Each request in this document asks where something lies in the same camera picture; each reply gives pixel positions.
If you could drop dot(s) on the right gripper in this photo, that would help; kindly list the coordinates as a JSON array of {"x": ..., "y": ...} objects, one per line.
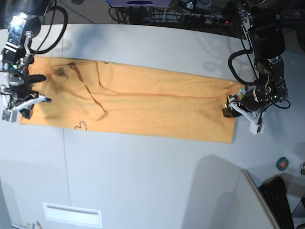
[{"x": 22, "y": 94}]

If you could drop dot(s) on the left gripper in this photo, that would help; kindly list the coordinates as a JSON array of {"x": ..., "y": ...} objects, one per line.
[{"x": 250, "y": 99}]

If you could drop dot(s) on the yellow orange t-shirt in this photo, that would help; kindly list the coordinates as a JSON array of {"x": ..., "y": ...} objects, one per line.
[{"x": 113, "y": 97}]

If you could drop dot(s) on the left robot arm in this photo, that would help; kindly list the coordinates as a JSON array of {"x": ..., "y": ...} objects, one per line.
[{"x": 262, "y": 22}]

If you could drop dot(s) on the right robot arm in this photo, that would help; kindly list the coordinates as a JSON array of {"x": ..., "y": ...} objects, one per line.
[{"x": 17, "y": 55}]

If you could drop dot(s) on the green tape roll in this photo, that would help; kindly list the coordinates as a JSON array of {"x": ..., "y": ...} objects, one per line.
[{"x": 282, "y": 164}]

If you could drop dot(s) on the black keyboard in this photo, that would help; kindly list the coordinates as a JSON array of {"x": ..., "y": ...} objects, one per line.
[{"x": 274, "y": 192}]

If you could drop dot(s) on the white partition board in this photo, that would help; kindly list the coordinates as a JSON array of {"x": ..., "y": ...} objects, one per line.
[{"x": 253, "y": 210}]

